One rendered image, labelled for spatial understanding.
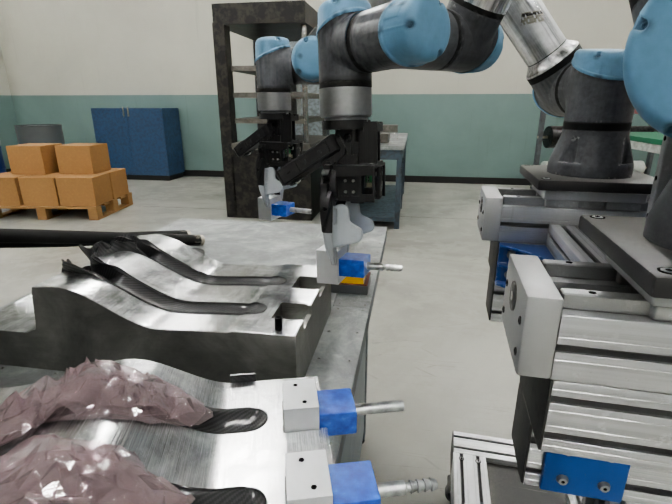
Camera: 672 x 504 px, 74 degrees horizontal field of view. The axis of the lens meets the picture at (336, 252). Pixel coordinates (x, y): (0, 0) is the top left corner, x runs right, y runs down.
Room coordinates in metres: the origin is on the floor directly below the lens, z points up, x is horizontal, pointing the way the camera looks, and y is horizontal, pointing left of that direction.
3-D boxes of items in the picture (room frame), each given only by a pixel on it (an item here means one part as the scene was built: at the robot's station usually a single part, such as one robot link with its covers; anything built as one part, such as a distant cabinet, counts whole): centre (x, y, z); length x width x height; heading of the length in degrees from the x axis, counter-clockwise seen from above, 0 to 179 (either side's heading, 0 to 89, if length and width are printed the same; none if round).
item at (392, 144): (5.21, -0.44, 0.46); 1.90 x 0.70 x 0.92; 170
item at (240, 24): (5.40, 0.59, 1.03); 1.54 x 0.94 x 2.06; 170
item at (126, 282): (0.66, 0.26, 0.92); 0.35 x 0.16 x 0.09; 81
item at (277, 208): (1.05, 0.12, 0.93); 0.13 x 0.05 x 0.05; 66
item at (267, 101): (1.06, 0.14, 1.17); 0.08 x 0.08 x 0.05
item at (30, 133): (6.61, 4.24, 0.44); 0.59 x 0.59 x 0.88
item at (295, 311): (0.58, 0.06, 0.87); 0.05 x 0.05 x 0.04; 81
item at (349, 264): (0.66, -0.04, 0.93); 0.13 x 0.05 x 0.05; 72
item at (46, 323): (0.68, 0.28, 0.87); 0.50 x 0.26 x 0.14; 81
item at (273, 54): (1.06, 0.13, 1.25); 0.09 x 0.08 x 0.11; 88
